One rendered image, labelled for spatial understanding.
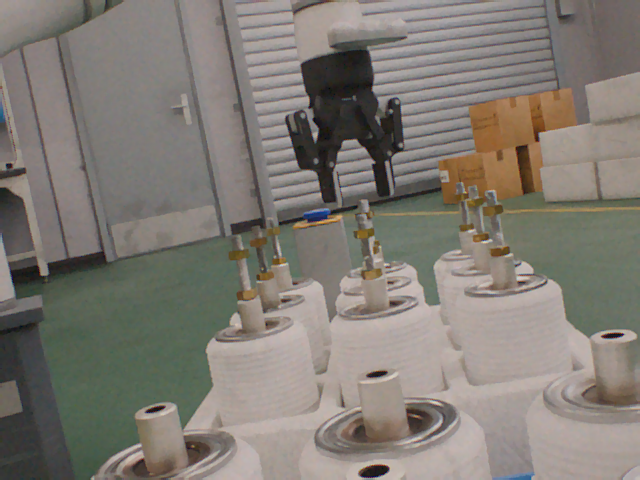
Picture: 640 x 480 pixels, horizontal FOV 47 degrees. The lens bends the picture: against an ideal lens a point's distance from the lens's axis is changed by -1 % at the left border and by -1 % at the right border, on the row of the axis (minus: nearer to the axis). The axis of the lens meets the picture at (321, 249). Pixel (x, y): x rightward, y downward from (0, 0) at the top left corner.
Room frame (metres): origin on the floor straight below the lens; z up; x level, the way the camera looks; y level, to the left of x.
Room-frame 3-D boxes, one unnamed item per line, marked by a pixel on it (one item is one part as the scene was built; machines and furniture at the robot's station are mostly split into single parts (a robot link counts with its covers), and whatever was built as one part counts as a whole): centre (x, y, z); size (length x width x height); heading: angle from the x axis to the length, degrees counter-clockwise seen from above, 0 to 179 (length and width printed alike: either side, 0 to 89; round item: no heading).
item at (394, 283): (0.79, -0.05, 0.25); 0.08 x 0.08 x 0.01
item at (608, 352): (0.35, -0.13, 0.26); 0.02 x 0.02 x 0.03
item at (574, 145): (3.72, -1.47, 0.27); 0.39 x 0.39 x 0.18; 23
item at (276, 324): (0.69, 0.08, 0.25); 0.08 x 0.08 x 0.01
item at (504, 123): (4.68, -1.26, 0.45); 0.30 x 0.24 x 0.30; 22
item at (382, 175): (0.81, -0.08, 0.36); 0.02 x 0.01 x 0.04; 33
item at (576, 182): (3.73, -1.44, 0.09); 0.39 x 0.39 x 0.18; 21
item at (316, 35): (0.78, -0.06, 0.53); 0.11 x 0.09 x 0.06; 33
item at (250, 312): (0.69, 0.08, 0.26); 0.02 x 0.02 x 0.03
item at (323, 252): (1.09, 0.00, 0.16); 0.07 x 0.07 x 0.31; 85
